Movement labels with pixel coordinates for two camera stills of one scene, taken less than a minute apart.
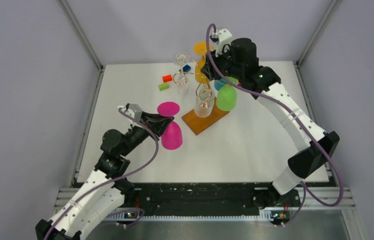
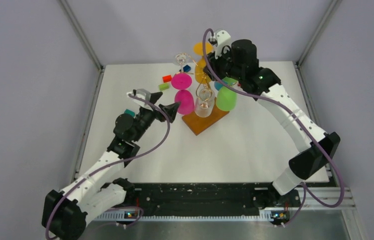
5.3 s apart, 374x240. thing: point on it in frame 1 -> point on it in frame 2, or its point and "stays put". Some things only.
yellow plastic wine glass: [200, 48] stays put
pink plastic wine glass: [171, 137] -> [182, 81]
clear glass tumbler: [204, 102] stays put
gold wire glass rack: [198, 124] stays put
